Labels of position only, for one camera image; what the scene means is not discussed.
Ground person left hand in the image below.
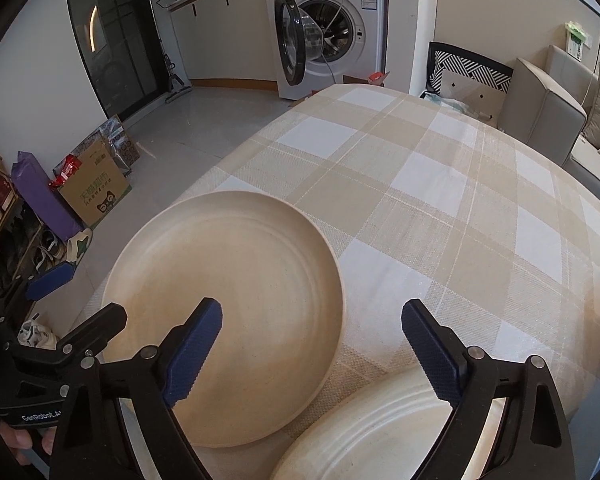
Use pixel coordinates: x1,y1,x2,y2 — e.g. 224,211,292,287
0,422,57,466

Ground cream plate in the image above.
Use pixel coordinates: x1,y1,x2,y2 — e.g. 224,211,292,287
270,366,506,480
102,191,346,448

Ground cream plate front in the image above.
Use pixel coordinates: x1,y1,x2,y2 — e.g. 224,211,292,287
270,366,506,480

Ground cardboard box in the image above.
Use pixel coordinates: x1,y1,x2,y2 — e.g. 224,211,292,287
52,139,131,229

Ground black patterned chair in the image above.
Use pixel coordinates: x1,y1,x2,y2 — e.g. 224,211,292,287
422,41,514,127

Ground purple bag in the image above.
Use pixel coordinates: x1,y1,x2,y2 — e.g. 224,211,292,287
10,151,83,242

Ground beige checked tablecloth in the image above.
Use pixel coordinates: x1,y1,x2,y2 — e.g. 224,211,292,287
178,84,600,479

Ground green white wall box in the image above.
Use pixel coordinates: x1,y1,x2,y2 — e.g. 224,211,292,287
565,21,592,62

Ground white washing machine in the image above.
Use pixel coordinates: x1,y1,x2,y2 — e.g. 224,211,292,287
266,0,388,101

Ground grey sofa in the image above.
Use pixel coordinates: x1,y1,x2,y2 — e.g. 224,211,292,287
498,46,600,200

